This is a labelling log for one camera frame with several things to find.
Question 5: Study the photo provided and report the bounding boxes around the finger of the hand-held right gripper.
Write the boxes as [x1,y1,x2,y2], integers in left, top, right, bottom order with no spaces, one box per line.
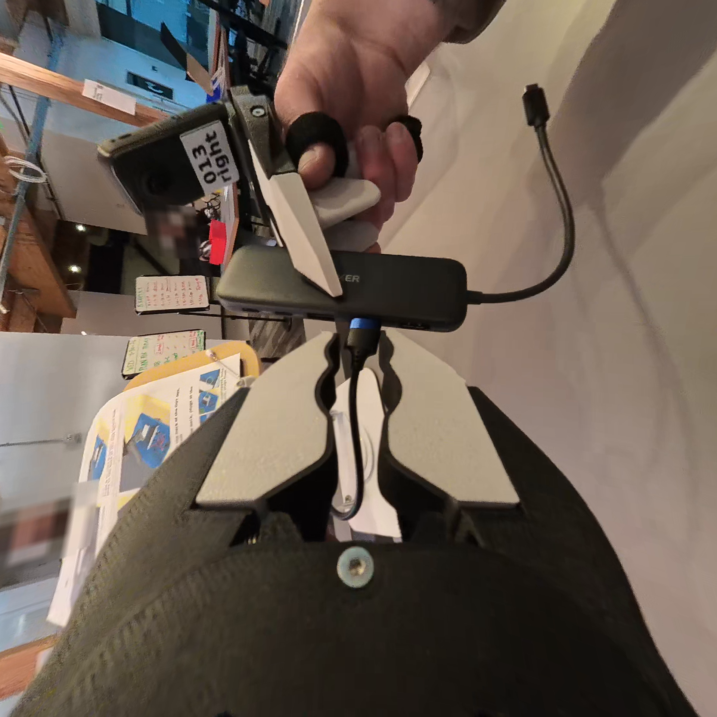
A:
[269,171,345,299]
[248,140,285,248]

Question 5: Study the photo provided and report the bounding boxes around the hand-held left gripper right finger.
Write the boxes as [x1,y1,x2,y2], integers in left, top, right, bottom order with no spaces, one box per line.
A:
[376,330,522,510]

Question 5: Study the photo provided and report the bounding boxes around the handwritten whiteboard easel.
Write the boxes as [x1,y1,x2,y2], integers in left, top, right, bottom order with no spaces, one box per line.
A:
[134,273,212,316]
[121,329,208,381]

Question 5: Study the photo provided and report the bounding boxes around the printed instruction sheet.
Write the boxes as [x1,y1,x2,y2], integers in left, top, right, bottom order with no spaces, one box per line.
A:
[46,352,243,628]

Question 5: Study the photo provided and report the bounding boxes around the black usb cable blue rings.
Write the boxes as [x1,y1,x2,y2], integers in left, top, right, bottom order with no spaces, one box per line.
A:
[329,315,384,523]

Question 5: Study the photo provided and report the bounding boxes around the person's right hand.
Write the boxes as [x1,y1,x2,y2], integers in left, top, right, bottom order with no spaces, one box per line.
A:
[274,0,449,254]

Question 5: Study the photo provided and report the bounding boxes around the black hub cable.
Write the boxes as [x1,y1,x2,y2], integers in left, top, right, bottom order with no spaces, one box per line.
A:
[465,83,578,306]

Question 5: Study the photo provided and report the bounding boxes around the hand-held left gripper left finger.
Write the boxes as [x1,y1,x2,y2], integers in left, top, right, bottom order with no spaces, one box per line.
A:
[195,332,341,512]

